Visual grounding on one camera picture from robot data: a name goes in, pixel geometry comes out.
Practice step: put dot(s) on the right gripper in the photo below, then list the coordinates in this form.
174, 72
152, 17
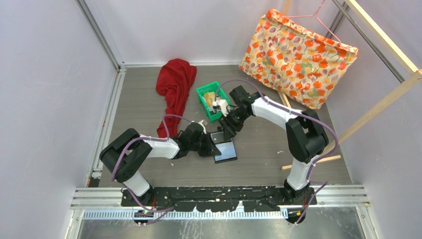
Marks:
230, 129

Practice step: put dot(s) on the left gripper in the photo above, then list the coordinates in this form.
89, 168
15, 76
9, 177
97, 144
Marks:
210, 149

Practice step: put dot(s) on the black card holder wallet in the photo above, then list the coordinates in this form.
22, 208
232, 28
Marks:
226, 148

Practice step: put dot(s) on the green plastic bin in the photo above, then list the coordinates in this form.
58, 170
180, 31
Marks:
212, 113

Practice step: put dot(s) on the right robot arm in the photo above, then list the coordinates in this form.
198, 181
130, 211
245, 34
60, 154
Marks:
306, 136

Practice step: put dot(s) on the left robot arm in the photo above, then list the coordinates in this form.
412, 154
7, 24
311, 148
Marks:
125, 155

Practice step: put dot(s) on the red cloth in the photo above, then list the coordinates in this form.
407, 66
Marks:
174, 82

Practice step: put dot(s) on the floral fabric bag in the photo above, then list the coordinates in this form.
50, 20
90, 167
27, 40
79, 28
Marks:
288, 58

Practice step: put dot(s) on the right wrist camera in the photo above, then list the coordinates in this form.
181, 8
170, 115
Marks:
222, 106

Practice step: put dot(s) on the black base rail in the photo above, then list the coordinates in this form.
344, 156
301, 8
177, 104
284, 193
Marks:
219, 199

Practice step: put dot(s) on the wooden frame rack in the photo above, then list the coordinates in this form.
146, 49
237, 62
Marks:
376, 108

